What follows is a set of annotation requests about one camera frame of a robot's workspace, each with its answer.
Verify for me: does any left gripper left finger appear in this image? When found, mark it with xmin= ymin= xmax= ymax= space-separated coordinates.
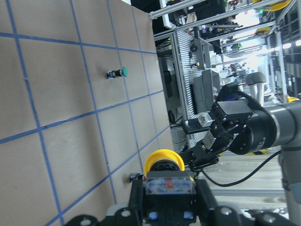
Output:
xmin=66 ymin=180 xmax=143 ymax=226

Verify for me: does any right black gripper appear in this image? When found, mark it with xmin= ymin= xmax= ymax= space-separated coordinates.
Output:
xmin=180 ymin=84 xmax=277 ymax=172

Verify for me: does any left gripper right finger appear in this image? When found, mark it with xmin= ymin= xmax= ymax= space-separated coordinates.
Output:
xmin=196 ymin=179 xmax=292 ymax=226

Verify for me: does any yellow push button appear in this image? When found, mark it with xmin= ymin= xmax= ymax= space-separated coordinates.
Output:
xmin=144 ymin=149 xmax=195 ymax=195

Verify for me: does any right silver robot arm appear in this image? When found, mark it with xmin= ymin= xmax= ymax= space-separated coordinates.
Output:
xmin=180 ymin=83 xmax=301 ymax=225

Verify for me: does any green push button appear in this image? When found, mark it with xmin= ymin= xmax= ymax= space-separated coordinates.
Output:
xmin=106 ymin=67 xmax=128 ymax=79

